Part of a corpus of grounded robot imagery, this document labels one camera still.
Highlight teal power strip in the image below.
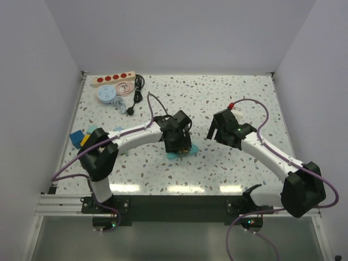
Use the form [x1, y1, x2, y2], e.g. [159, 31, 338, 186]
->
[166, 144, 198, 160]

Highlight black power strip cable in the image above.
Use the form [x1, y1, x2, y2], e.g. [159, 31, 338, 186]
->
[126, 74, 146, 117]

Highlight light blue cable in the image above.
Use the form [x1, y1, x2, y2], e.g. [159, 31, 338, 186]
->
[111, 97, 127, 114]

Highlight pink cable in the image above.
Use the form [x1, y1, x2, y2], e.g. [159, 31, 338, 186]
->
[114, 82, 136, 97]

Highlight beige power strip red sockets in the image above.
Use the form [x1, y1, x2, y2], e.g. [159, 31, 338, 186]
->
[91, 71, 136, 88]

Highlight light blue round power strip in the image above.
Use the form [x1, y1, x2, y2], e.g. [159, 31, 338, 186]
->
[96, 85, 117, 104]

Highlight yellow cube socket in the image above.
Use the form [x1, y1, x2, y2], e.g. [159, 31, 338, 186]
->
[80, 134, 90, 147]

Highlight blue cube socket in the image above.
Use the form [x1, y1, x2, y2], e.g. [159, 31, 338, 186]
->
[69, 130, 84, 149]

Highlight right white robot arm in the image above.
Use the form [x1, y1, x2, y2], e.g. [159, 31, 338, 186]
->
[207, 109, 326, 218]

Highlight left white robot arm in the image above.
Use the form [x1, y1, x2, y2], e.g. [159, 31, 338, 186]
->
[78, 110, 195, 213]

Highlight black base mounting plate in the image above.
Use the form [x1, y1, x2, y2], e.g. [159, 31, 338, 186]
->
[80, 195, 272, 228]

